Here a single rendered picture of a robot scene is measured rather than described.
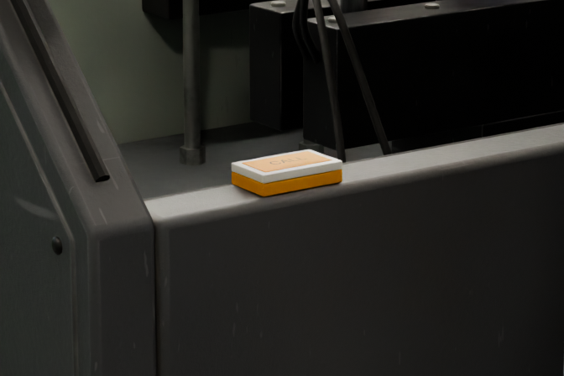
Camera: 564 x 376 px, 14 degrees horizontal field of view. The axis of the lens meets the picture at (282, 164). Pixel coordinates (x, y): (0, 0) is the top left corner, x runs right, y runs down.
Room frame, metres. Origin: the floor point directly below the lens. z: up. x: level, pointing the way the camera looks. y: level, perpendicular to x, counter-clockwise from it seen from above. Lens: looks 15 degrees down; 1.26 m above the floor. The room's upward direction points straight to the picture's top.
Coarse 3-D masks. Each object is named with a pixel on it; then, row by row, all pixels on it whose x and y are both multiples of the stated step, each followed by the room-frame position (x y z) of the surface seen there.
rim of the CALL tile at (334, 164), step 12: (276, 156) 1.12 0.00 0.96; (324, 156) 1.12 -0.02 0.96; (240, 168) 1.10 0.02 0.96; (252, 168) 1.10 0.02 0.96; (300, 168) 1.10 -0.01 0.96; (312, 168) 1.10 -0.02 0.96; (324, 168) 1.11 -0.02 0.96; (336, 168) 1.11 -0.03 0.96; (264, 180) 1.09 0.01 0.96; (276, 180) 1.09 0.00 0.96
